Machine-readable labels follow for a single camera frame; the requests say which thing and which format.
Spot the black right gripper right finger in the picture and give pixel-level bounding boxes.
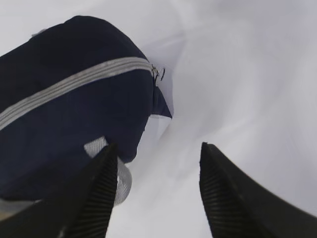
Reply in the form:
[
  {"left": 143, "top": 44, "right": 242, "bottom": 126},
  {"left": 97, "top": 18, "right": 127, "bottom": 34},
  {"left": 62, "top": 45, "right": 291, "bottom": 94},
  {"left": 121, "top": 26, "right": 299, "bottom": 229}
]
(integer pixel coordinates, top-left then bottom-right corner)
[{"left": 199, "top": 142, "right": 317, "bottom": 238}]

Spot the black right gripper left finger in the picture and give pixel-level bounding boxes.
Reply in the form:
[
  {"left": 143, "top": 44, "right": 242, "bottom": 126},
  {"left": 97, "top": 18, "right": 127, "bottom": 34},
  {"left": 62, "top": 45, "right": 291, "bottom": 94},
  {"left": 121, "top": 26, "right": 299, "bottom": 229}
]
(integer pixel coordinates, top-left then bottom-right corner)
[{"left": 0, "top": 144, "right": 118, "bottom": 238}]

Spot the navy insulated lunch bag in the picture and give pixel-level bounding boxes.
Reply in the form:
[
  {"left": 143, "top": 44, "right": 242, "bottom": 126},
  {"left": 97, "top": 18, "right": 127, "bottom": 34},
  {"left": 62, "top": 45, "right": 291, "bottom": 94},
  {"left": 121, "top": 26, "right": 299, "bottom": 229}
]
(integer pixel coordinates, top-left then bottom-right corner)
[{"left": 0, "top": 15, "right": 173, "bottom": 219}]

